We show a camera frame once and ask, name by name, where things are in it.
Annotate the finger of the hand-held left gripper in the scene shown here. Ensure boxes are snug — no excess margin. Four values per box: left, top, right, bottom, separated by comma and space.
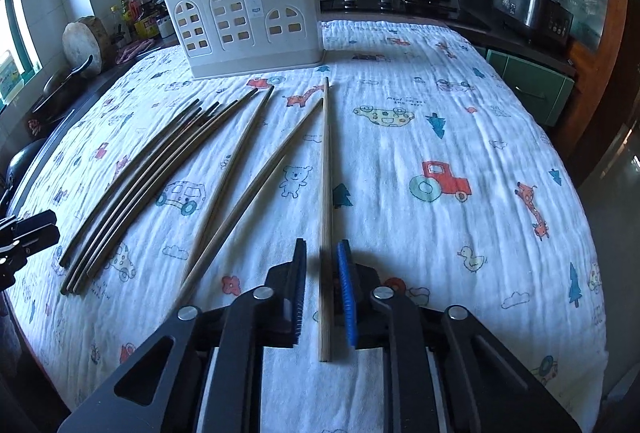
0, 210, 58, 235
0, 225, 61, 274

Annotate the white plastic utensil holder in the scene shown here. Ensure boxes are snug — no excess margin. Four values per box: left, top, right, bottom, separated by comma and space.
162, 0, 326, 80

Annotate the white printed blanket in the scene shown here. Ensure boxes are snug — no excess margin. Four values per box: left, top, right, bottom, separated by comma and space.
5, 19, 608, 433

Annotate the bundle of dark chopsticks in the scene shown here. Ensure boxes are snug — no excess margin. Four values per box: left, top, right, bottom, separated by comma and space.
57, 92, 261, 296

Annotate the window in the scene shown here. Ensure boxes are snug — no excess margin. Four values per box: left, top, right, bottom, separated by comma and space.
0, 0, 43, 109

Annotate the dark soy sauce bottle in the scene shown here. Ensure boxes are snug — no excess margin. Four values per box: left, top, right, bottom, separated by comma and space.
129, 0, 158, 39

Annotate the green bottle with yellow cap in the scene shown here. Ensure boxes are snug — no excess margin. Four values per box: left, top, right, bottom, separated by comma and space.
119, 0, 135, 36

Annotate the wooden cabinet with glass door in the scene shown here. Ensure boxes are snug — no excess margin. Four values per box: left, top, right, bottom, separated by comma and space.
520, 0, 631, 184

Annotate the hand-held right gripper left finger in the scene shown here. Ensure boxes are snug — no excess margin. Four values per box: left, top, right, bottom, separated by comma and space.
56, 238, 308, 433

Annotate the round wooden cutting board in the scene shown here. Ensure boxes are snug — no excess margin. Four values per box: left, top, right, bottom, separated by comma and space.
62, 16, 111, 79

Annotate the green base cabinet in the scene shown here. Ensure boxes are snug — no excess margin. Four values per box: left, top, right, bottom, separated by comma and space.
472, 44, 576, 126

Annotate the pink cloth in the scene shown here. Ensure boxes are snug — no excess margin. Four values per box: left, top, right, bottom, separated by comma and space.
114, 38, 157, 64

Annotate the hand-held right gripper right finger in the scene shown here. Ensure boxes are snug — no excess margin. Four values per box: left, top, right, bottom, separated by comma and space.
336, 239, 583, 433

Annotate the long wooden chopstick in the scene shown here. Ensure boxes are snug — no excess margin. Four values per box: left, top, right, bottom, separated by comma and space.
177, 98, 325, 306
318, 77, 333, 362
182, 86, 276, 281

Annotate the black wok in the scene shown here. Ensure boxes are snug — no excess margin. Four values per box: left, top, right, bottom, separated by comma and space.
30, 56, 96, 114

